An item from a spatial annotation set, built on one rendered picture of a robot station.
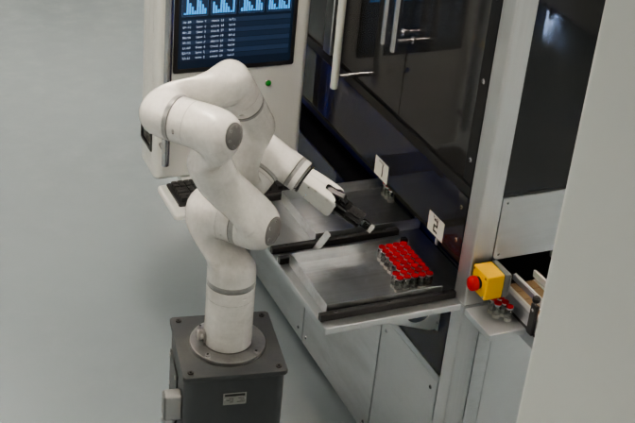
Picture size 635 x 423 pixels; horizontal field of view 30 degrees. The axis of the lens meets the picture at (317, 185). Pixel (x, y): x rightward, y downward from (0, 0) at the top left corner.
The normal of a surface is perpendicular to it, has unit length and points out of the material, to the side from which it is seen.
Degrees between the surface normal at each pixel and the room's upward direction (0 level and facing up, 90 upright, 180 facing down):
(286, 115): 90
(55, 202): 0
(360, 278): 0
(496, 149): 90
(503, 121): 90
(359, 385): 90
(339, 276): 0
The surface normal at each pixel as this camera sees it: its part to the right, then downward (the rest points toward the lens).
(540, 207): 0.40, 0.47
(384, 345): -0.91, 0.12
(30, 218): 0.08, -0.88
